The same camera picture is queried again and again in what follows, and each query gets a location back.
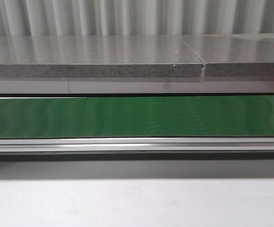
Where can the green conveyor belt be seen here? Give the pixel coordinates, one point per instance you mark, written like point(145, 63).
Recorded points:
point(163, 116)

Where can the grey right counter slab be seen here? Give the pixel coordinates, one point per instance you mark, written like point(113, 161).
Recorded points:
point(239, 55)

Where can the grey stone counter slab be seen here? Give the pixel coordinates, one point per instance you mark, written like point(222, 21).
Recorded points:
point(97, 57)

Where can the grey pleated curtain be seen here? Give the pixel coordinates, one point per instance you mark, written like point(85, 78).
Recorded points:
point(135, 17)

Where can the aluminium conveyor frame rail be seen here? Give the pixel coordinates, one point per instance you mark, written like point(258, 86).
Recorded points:
point(137, 145)

